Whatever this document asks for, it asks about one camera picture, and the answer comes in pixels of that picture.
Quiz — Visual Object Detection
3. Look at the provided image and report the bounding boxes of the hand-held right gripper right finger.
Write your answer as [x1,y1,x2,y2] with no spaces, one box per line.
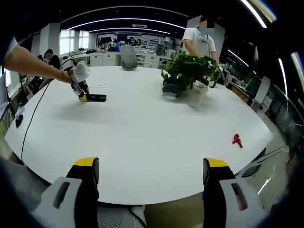
[202,157,269,228]

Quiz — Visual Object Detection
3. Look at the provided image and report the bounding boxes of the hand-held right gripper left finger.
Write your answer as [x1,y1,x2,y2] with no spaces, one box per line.
[32,156,100,228]

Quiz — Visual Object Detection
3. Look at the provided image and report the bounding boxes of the black remote control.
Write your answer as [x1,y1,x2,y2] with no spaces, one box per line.
[85,93,107,104]

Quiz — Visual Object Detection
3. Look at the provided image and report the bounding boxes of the person's left hand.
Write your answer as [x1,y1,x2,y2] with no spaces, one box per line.
[63,70,74,84]

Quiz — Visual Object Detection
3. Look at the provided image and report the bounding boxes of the long white office desk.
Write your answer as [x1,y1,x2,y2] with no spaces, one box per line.
[60,48,167,68]

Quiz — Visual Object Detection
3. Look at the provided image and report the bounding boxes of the grey curved chair headrest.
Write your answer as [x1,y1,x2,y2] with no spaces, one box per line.
[121,62,138,71]

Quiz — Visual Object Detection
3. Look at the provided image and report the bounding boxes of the small red clip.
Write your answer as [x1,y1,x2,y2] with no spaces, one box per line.
[232,133,244,149]

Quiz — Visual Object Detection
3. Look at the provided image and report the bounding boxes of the grey curved object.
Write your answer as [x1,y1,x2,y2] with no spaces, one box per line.
[162,83,181,100]

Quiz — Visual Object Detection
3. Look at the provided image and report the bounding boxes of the green potted plant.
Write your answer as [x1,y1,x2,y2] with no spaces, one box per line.
[161,51,222,92]

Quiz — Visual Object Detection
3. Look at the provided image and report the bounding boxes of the white ribbed plant pot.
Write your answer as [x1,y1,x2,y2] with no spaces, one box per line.
[189,80,209,109]

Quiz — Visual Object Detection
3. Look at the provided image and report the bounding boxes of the white frame office chair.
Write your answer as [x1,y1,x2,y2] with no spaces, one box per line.
[235,152,266,179]

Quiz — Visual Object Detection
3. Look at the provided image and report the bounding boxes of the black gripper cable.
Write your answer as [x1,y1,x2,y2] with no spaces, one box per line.
[20,58,78,164]

